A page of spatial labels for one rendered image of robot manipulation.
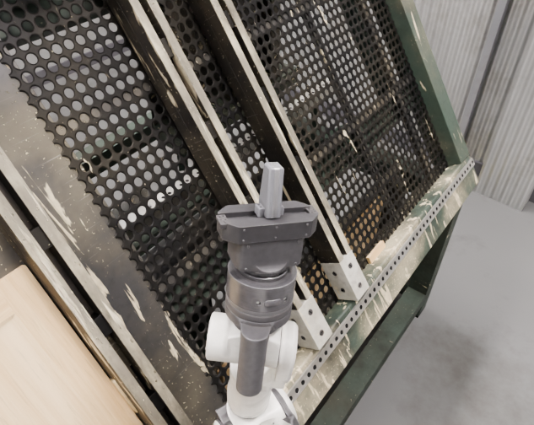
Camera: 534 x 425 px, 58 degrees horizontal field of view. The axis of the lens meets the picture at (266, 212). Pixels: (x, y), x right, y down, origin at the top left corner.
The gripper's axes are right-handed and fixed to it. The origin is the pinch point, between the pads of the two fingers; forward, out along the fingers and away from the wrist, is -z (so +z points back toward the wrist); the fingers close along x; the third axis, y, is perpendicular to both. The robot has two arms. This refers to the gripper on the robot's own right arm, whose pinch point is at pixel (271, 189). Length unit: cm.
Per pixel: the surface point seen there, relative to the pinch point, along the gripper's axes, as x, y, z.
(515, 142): -208, 148, 53
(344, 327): -41, 37, 60
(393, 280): -64, 49, 57
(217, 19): -10, 63, -11
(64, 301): 24.8, 23.3, 29.8
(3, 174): 32.0, 31.8, 10.3
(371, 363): -84, 72, 118
